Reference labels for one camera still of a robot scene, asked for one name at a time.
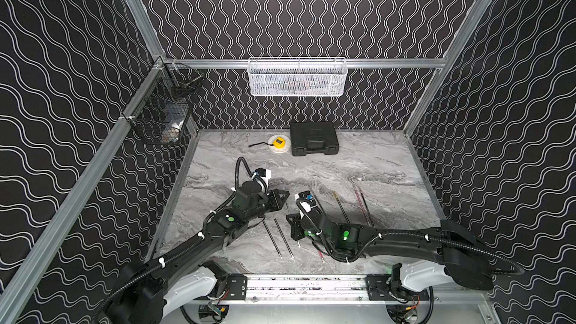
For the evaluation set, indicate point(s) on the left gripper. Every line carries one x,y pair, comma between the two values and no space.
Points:
271,199

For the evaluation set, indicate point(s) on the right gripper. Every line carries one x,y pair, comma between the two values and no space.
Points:
295,220

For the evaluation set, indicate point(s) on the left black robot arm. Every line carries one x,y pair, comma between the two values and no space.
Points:
139,295

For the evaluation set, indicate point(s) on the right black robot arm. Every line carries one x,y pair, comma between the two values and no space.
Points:
443,254

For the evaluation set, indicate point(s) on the yellow white tape measure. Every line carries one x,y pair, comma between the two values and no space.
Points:
277,144

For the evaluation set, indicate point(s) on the black plastic tool case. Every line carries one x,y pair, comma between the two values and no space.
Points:
313,138

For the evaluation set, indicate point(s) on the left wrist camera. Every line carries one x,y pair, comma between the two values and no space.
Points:
262,174

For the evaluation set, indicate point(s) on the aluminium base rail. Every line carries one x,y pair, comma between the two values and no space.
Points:
203,285

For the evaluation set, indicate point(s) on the white wire mesh basket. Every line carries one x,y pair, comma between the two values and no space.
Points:
297,76

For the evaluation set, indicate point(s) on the black wire basket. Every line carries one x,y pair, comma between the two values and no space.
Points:
162,111

